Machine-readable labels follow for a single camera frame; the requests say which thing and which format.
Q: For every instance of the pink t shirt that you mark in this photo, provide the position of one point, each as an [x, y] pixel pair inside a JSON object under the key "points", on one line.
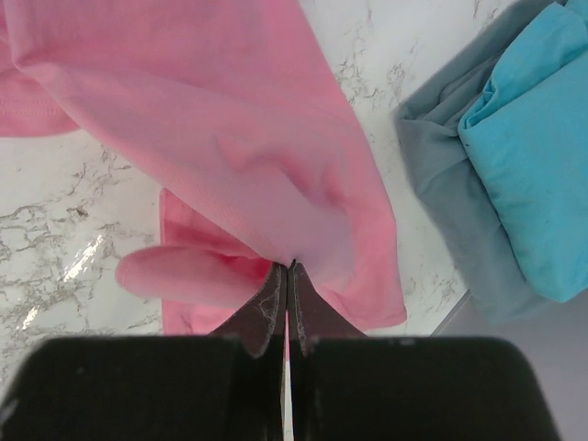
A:
{"points": [[231, 107]]}

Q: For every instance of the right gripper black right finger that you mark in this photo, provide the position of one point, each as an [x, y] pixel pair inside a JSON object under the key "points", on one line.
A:
{"points": [[310, 316]]}

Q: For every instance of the folded grey blue t shirt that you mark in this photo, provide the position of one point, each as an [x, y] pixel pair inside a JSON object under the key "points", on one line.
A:
{"points": [[446, 182]]}

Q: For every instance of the folded turquoise t shirt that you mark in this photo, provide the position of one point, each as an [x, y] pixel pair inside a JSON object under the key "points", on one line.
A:
{"points": [[526, 136]]}

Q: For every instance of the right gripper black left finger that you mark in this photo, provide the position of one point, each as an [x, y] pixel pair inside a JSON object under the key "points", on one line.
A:
{"points": [[260, 323]]}

